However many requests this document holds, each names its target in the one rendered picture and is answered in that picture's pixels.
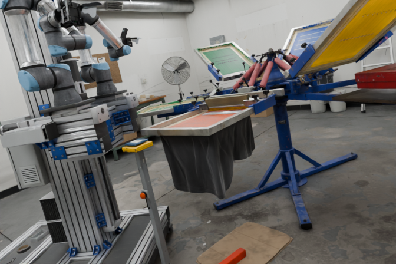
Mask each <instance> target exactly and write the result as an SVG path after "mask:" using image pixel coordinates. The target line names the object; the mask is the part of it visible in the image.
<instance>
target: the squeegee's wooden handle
mask: <svg viewBox="0 0 396 264"><path fill-rule="evenodd" d="M243 100H249V95H248V94H246V95H235V96H228V97H217V98H207V99H205V102H206V104H207V106H208V108H209V107H218V106H227V105H242V104H245V102H244V101H243Z"/></svg>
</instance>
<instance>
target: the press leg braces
mask: <svg viewBox="0 0 396 264"><path fill-rule="evenodd" d="M294 151H295V154H297V155H298V156H299V157H301V158H303V159H304V160H306V161H308V162H310V163H311V164H313V165H314V166H312V167H313V168H315V169H318V168H320V167H323V166H325V165H323V164H319V163H317V162H316V161H315V160H312V159H311V158H310V157H308V156H306V155H305V154H303V153H301V152H300V151H299V150H297V149H295V148H294ZM285 154H286V159H287V163H288V168H289V173H290V177H291V182H292V188H293V190H291V192H292V195H293V196H296V195H301V193H300V191H299V189H298V187H297V184H296V179H295V174H294V170H293V165H292V160H291V156H290V153H289V152H285ZM281 157H282V152H280V151H279V152H278V153H277V155H276V157H275V158H274V160H273V162H272V163H271V165H270V166H269V168H268V170H267V171H266V173H265V175H264V176H263V178H262V180H261V181H260V183H259V184H258V186H257V187H254V189H256V190H261V189H264V188H266V187H267V186H265V184H266V182H267V180H268V179H269V178H270V175H271V174H272V172H273V171H274V169H275V167H276V166H277V164H278V163H279V160H280V159H281Z"/></svg>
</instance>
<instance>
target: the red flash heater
mask: <svg viewBox="0 0 396 264"><path fill-rule="evenodd" d="M355 82H357V89H396V63H393V64H390V65H385V66H382V67H378V68H374V69H371V70H366V71H362V72H358V73H355Z"/></svg>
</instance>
